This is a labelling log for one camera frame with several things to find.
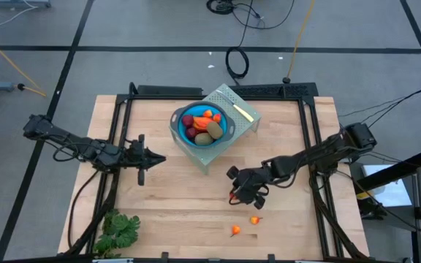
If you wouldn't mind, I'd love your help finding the black perforated cover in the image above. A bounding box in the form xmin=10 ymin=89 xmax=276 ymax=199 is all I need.
xmin=232 ymin=82 xmax=319 ymax=98

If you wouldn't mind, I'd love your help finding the black cable bundle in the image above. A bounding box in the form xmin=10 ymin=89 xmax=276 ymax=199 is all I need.
xmin=205 ymin=0 xmax=295 ymax=30

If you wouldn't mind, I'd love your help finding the blue collapsible colander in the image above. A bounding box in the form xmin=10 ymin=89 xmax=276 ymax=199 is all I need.
xmin=169 ymin=101 xmax=236 ymax=149

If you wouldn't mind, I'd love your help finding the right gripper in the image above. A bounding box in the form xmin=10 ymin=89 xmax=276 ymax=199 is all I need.
xmin=226 ymin=165 xmax=272 ymax=210

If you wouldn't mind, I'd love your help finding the brown kiwi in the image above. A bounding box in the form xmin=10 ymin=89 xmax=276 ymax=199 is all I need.
xmin=205 ymin=120 xmax=224 ymax=141
xmin=194 ymin=131 xmax=215 ymax=147

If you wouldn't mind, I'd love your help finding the grey wheeled base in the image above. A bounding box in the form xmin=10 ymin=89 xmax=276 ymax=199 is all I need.
xmin=0 ymin=0 xmax=52 ymax=9

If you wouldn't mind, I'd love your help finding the yellow handled knife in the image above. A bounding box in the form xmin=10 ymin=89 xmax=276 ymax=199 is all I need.
xmin=216 ymin=89 xmax=255 ymax=123

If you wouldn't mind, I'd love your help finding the black flat box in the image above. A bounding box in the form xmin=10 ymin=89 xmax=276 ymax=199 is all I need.
xmin=136 ymin=84 xmax=204 ymax=96

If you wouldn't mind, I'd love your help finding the black diagonal beam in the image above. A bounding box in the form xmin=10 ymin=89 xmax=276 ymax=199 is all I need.
xmin=354 ymin=148 xmax=421 ymax=191

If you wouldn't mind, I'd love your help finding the white floor cable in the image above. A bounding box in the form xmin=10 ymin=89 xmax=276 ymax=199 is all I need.
xmin=0 ymin=4 xmax=38 ymax=36

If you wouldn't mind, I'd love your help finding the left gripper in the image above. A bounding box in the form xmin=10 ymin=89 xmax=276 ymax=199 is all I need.
xmin=122 ymin=133 xmax=167 ymax=186

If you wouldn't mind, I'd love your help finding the green leafy vegetable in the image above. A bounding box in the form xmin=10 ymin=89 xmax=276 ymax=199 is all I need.
xmin=92 ymin=208 xmax=141 ymax=259

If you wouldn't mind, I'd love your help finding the yellow floor cable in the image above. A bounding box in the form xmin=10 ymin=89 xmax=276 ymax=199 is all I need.
xmin=0 ymin=28 xmax=48 ymax=98

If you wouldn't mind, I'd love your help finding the black hanging cable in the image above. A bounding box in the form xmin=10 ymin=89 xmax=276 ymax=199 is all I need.
xmin=224 ymin=0 xmax=266 ymax=85

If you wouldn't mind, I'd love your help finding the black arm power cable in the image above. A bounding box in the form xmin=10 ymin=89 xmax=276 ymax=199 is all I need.
xmin=67 ymin=169 xmax=102 ymax=249

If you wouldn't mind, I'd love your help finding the yellow hanging cable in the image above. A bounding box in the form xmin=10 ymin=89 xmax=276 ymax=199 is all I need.
xmin=281 ymin=0 xmax=317 ymax=85

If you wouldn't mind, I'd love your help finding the pale green perforated shelf riser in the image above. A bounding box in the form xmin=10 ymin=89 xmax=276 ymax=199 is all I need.
xmin=169 ymin=83 xmax=262 ymax=175

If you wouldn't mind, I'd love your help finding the red orange mango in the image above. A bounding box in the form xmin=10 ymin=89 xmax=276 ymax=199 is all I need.
xmin=191 ymin=115 xmax=215 ymax=132

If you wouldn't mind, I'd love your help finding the black metal table frame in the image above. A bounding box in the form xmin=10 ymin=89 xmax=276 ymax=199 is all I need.
xmin=57 ymin=82 xmax=371 ymax=263

